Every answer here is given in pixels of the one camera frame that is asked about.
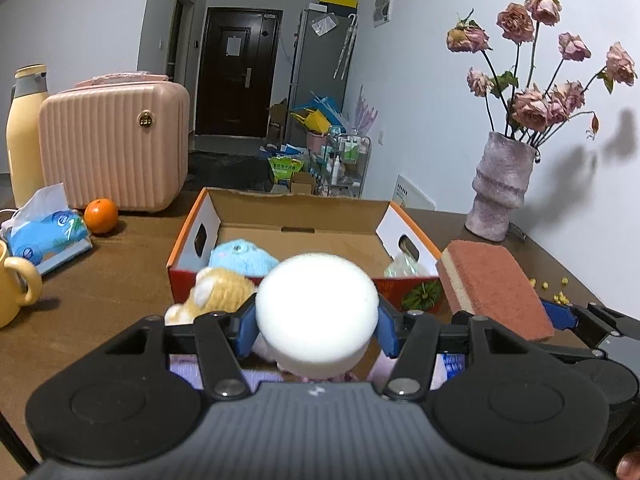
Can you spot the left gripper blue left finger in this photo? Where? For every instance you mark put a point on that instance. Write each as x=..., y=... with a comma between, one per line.
x=246, y=329

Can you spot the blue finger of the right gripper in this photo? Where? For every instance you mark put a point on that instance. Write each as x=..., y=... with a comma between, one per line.
x=561, y=317

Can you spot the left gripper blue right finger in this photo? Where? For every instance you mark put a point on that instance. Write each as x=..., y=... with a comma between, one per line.
x=388, y=330

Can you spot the yellow white plush toy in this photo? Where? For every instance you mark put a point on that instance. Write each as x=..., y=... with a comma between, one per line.
x=215, y=290

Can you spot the white round foam sponge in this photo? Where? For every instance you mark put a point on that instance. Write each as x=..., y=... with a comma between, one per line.
x=316, y=314

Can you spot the lavender knitted drawstring pouch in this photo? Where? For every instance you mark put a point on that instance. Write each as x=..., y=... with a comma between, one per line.
x=447, y=366

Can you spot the red scouring sponge block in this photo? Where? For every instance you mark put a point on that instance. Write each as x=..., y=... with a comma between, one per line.
x=484, y=279

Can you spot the person's right hand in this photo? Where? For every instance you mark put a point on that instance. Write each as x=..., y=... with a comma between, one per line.
x=629, y=467

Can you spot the orange red cardboard box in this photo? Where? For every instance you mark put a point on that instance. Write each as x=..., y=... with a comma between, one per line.
x=368, y=233

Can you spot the white plastic bag in box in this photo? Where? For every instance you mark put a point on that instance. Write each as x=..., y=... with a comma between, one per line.
x=405, y=266

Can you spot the light blue knitted plush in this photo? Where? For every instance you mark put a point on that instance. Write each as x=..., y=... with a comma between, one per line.
x=242, y=257

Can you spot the white framed board on floor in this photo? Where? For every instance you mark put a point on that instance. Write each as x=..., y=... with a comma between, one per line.
x=408, y=196

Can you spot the pink textured vase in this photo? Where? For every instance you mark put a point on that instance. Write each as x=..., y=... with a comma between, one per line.
x=500, y=183

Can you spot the metal utility cart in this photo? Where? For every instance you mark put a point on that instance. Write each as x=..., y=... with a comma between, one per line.
x=343, y=165

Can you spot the orange fruit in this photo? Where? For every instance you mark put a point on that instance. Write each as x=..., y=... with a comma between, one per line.
x=101, y=216

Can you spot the blue tissue pack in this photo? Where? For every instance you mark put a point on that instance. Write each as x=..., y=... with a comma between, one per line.
x=46, y=231

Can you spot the pink ribbed small suitcase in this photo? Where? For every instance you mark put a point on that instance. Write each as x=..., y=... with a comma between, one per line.
x=119, y=136

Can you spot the yellow bear mug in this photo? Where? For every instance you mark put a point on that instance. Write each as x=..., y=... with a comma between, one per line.
x=20, y=285

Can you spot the dark brown entrance door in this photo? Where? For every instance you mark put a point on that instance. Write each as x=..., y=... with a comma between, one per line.
x=237, y=66

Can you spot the grey refrigerator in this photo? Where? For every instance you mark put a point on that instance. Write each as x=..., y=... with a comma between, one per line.
x=316, y=72

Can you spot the yellow thermos bottle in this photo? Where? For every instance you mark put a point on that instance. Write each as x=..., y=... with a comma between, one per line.
x=30, y=90

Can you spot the yellow black box on fridge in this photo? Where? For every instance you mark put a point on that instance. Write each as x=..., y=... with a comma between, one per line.
x=351, y=4

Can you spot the white wall panel box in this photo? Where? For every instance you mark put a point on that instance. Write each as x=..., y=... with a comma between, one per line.
x=382, y=12

